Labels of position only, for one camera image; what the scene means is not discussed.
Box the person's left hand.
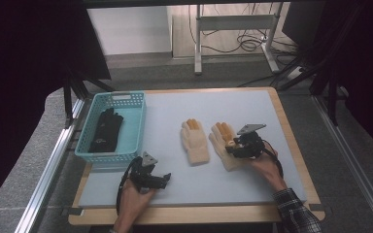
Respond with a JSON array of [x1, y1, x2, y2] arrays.
[[117, 179, 158, 225]]

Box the white metal stand frame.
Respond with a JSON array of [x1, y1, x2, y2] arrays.
[[193, 3, 282, 76]]

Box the black tripod legs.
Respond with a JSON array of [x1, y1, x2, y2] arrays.
[[237, 48, 351, 127], [62, 66, 117, 128]]

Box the turquoise plastic basket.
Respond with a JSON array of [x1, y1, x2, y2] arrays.
[[74, 90, 148, 164]]

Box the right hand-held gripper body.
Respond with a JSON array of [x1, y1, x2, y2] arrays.
[[236, 123, 268, 160]]

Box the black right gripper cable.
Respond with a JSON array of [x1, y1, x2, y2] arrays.
[[261, 139, 285, 180]]

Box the aluminium rail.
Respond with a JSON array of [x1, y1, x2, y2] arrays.
[[311, 94, 373, 233], [14, 97, 85, 233]]

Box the black floor cables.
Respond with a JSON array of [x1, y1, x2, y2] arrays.
[[187, 3, 300, 56]]

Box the grey foam mat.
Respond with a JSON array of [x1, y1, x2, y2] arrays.
[[77, 89, 308, 209]]

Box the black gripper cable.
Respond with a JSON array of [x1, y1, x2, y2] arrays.
[[116, 157, 141, 216], [261, 139, 285, 180]]

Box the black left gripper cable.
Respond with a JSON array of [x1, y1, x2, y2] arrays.
[[116, 157, 141, 216]]

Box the black curtain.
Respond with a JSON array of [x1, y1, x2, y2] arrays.
[[302, 0, 373, 159], [0, 0, 113, 215]]

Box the person's right hand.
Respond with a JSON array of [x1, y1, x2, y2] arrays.
[[247, 142, 288, 193]]

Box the black tape strip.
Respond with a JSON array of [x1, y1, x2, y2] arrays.
[[60, 207, 85, 217], [308, 203, 327, 214]]

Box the cream knit glove orange fingertips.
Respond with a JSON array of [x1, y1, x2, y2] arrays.
[[180, 117, 211, 167], [208, 121, 246, 173]]

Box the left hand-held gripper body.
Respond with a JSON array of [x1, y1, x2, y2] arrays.
[[128, 150, 167, 194]]

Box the black glove with small logo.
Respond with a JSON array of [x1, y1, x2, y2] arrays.
[[87, 107, 122, 154]]

